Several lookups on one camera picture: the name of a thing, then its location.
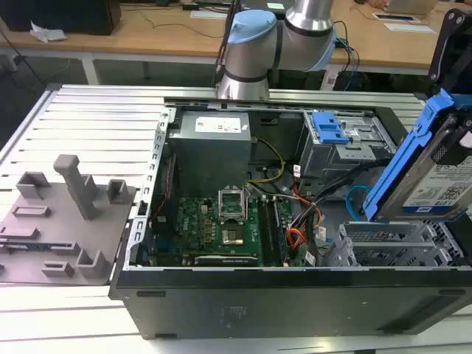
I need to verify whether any hard disk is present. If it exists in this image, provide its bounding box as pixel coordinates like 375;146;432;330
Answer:
363;88;472;223

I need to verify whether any blue disk wire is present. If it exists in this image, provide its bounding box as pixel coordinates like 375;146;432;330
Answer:
345;184;374;223

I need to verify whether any grey metal disk bay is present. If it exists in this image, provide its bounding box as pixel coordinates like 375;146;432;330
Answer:
323;220;466;268

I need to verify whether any black RAM slot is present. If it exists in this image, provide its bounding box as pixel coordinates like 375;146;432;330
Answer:
270;198;288;267
257;198;271;267

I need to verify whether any white paper sheet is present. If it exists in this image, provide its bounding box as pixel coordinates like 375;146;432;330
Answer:
383;22;437;35
190;10;230;21

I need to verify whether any blue plastic drive latch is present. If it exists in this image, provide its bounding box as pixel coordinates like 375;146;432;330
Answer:
311;111;352;146

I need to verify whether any grey metal drive cage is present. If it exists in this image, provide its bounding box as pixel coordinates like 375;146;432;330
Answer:
297;109;398;180

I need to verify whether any grey power supply unit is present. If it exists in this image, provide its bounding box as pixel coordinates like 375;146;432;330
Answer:
167;110;254;199

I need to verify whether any metal socket cover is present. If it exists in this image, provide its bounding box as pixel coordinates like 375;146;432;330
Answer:
218;187;248;223

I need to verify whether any CPU socket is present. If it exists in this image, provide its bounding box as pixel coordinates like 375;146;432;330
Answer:
220;227;247;247

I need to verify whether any green motherboard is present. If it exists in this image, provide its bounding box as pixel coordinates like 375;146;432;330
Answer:
147;195;318;268

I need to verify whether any wooden desk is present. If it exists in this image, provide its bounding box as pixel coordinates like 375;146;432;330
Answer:
0;0;472;77

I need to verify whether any black graphics card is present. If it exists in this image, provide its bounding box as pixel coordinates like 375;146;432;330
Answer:
193;253;260;268

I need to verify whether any black PC case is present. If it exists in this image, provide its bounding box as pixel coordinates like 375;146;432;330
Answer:
108;96;472;340

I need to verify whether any black box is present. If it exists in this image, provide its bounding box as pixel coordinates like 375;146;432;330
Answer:
0;0;122;37

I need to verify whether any crumpled white paper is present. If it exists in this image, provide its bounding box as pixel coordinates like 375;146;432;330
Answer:
29;20;69;44

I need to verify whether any grey plastic parts rack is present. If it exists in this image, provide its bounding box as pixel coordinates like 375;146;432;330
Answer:
0;153;143;285

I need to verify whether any blue cable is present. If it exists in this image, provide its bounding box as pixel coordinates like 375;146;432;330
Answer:
333;36;362;91

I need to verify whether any black power wire bundle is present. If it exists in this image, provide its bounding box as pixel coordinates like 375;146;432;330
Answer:
289;156;394;237

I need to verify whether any yellow black wire bundle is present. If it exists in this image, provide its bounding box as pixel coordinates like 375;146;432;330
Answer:
246;137;286;184

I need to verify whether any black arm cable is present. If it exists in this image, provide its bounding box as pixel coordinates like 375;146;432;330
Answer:
212;0;243;90

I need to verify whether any orange red wire bundle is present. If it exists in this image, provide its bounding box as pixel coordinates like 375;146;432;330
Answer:
285;183;316;256

